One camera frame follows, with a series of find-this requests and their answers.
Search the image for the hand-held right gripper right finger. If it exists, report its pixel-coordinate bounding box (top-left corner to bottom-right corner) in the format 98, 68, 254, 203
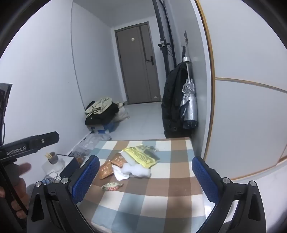
192, 156, 267, 233

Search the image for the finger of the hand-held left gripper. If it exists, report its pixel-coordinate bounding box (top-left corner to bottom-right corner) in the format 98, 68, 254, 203
28, 132, 60, 155

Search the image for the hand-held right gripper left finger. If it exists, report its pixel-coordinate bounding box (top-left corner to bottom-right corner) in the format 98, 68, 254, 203
26, 155, 100, 233

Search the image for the brown snack wrapper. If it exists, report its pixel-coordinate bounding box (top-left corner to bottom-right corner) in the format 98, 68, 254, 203
99, 161, 114, 180
111, 153, 126, 168

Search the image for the small candy wrapper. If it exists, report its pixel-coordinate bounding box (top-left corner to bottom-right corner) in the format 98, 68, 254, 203
101, 182, 124, 191

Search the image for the white tissue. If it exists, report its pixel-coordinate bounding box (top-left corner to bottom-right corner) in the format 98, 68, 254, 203
113, 167, 130, 181

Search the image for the white foam piece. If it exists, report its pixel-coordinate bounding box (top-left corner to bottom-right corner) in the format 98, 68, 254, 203
121, 162, 152, 179

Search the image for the yellow plastic bag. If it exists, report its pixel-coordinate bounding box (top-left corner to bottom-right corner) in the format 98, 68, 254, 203
122, 144, 161, 168

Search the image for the person's left hand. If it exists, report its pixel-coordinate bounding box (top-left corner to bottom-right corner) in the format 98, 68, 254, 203
0, 163, 32, 219

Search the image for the dark blue notebook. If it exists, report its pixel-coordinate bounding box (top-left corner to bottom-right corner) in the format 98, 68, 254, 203
59, 160, 81, 179

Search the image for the cup with wooden sticks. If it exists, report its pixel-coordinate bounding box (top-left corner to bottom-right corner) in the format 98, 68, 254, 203
45, 152, 59, 165

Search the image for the grey plastic bag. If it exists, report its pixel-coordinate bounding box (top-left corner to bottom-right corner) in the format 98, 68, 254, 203
72, 132, 112, 158

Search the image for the blue box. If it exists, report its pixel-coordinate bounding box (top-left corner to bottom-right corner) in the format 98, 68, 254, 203
90, 121, 117, 134

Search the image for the checked tablecloth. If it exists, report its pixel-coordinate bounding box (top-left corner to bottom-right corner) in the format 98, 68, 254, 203
75, 137, 216, 233

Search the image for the beige garment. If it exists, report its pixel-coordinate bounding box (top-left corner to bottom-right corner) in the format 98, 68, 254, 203
85, 97, 112, 116

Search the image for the white cloth bag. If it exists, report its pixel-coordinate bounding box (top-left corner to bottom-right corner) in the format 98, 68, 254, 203
115, 101, 130, 123

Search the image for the silver folding umbrella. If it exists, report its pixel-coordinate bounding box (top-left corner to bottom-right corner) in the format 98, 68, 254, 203
179, 46, 199, 129

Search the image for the black coat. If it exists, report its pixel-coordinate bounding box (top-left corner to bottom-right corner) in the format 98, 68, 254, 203
161, 64, 199, 139

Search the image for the grey door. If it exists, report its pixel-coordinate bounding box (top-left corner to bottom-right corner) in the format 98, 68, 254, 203
115, 22, 161, 105

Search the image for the white wardrobe with wooden trim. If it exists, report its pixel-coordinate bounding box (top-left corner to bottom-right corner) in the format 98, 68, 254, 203
195, 0, 287, 182

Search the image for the black metal rack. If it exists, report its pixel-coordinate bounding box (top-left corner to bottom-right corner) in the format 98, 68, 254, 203
152, 0, 177, 68

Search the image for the tangle of cables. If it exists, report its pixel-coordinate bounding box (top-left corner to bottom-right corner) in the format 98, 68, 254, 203
41, 171, 62, 184

